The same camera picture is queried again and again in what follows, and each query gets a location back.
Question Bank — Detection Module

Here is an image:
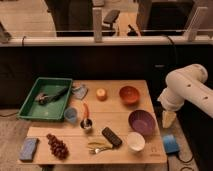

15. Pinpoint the grey crumpled cloth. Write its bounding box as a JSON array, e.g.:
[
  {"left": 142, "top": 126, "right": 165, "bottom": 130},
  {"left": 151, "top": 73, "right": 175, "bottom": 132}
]
[{"left": 72, "top": 84, "right": 88, "bottom": 100}]

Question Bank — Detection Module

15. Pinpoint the orange apple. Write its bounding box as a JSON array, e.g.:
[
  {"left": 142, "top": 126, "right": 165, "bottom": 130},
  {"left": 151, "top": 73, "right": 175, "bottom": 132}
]
[{"left": 96, "top": 88, "right": 107, "bottom": 101}]

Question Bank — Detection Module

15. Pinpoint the black office chair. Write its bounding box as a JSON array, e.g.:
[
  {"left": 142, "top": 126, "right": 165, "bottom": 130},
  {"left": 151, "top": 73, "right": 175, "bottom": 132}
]
[{"left": 102, "top": 10, "right": 120, "bottom": 36}]

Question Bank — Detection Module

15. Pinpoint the orange carrot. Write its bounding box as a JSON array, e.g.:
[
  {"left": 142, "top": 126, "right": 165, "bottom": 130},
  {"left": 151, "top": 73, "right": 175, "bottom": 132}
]
[{"left": 83, "top": 103, "right": 89, "bottom": 119}]

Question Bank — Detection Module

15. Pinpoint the purple bowl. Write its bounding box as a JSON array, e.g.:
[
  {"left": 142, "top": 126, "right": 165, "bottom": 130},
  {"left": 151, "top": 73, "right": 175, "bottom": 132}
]
[{"left": 128, "top": 110, "right": 156, "bottom": 135}]

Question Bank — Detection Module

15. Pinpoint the blue sponge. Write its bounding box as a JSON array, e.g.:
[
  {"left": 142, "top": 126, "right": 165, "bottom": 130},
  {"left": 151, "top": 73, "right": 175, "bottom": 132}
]
[{"left": 19, "top": 138, "right": 39, "bottom": 162}]

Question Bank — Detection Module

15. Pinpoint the small metal cup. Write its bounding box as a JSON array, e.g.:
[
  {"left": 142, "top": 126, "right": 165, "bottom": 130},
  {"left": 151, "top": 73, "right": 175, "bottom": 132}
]
[{"left": 80, "top": 119, "right": 92, "bottom": 133}]

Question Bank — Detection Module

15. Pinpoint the yellow banana peel piece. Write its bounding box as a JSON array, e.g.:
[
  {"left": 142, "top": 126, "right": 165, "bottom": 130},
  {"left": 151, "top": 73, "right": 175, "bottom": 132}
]
[{"left": 87, "top": 142, "right": 113, "bottom": 148}]

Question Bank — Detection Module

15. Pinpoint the wooden post right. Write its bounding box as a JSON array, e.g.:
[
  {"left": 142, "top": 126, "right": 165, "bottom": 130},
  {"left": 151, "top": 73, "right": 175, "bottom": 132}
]
[{"left": 185, "top": 7, "right": 208, "bottom": 42}]

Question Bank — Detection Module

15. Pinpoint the white horizontal rail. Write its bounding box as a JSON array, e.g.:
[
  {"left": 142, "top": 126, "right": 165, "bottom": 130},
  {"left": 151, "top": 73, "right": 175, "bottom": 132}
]
[{"left": 0, "top": 36, "right": 213, "bottom": 47}]

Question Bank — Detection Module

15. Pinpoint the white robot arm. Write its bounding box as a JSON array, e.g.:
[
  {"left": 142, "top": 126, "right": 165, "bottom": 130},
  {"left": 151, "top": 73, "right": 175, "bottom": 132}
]
[{"left": 157, "top": 64, "right": 213, "bottom": 128}]

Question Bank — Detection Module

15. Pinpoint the blue tape roll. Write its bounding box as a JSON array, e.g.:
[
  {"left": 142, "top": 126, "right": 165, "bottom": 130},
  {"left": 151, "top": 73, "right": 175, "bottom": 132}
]
[{"left": 163, "top": 135, "right": 180, "bottom": 154}]

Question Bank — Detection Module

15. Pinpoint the green plastic tray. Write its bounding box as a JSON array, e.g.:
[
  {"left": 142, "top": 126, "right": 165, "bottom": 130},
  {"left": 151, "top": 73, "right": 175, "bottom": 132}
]
[{"left": 18, "top": 77, "right": 73, "bottom": 121}]

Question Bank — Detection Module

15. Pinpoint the orange bowl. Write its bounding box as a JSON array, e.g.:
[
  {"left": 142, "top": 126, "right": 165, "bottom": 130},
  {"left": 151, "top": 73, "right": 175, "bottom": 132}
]
[{"left": 119, "top": 86, "right": 140, "bottom": 105}]

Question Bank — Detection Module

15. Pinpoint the blue plastic cup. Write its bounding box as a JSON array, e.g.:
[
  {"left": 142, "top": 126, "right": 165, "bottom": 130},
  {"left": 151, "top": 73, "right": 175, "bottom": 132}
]
[{"left": 64, "top": 107, "right": 77, "bottom": 124}]

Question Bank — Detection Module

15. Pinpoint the black tool in tray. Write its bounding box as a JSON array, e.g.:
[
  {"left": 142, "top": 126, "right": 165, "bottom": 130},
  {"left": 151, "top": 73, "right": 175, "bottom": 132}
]
[{"left": 35, "top": 87, "right": 69, "bottom": 105}]

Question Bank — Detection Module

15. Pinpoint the wooden post left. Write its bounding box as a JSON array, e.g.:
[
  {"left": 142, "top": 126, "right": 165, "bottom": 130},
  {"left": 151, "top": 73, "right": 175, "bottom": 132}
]
[{"left": 93, "top": 7, "right": 102, "bottom": 43}]

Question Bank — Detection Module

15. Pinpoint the black remote control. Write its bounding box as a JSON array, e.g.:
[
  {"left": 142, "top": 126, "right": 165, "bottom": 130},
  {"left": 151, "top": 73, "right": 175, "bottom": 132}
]
[{"left": 102, "top": 127, "right": 122, "bottom": 147}]

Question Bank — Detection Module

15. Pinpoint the wooden post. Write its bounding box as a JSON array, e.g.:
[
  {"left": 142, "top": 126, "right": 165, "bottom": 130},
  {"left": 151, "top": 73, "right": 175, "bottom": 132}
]
[
  {"left": 185, "top": 7, "right": 208, "bottom": 42},
  {"left": 93, "top": 7, "right": 102, "bottom": 43}
]

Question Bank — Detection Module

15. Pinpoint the bunch of dark grapes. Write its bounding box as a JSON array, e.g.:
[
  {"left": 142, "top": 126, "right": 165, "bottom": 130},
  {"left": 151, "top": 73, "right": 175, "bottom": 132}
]
[{"left": 47, "top": 134, "right": 69, "bottom": 160}]

